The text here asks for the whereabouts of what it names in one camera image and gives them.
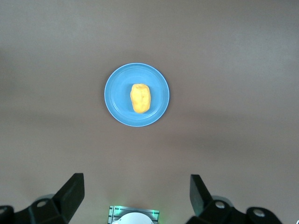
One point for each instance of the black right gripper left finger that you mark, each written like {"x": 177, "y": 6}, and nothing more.
{"x": 67, "y": 198}

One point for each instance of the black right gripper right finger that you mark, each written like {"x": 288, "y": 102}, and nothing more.
{"x": 201, "y": 198}

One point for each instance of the yellow potato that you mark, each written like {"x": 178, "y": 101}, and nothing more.
{"x": 140, "y": 99}

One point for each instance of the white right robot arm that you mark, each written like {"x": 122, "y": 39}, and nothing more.
{"x": 133, "y": 219}

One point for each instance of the blue round plate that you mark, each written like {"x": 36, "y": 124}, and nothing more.
{"x": 116, "y": 98}

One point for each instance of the brown table cover sheet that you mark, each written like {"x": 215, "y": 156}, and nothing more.
{"x": 46, "y": 70}

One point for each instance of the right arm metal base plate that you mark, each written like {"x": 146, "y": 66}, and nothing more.
{"x": 114, "y": 213}

